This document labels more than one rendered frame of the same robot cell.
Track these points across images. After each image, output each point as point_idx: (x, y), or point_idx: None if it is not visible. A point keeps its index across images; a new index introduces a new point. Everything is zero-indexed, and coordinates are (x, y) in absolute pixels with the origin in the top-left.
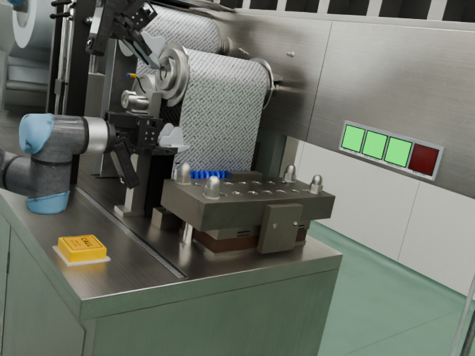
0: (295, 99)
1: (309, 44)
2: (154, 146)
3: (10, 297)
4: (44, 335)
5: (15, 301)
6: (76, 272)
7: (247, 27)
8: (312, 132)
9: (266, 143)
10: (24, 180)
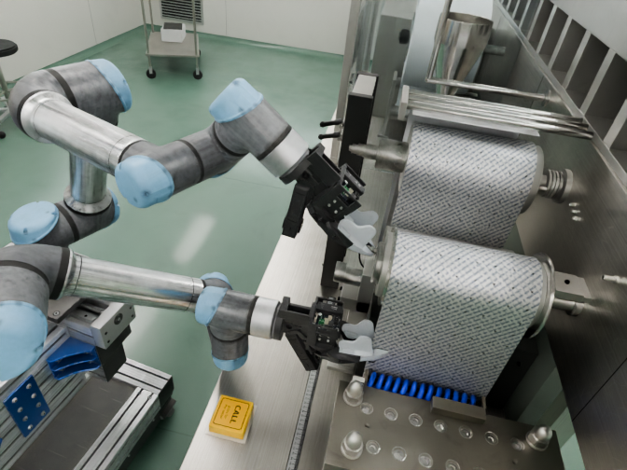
0: (589, 348)
1: None
2: (327, 350)
3: None
4: None
5: None
6: (202, 448)
7: (593, 178)
8: (582, 421)
9: (543, 362)
10: (209, 334)
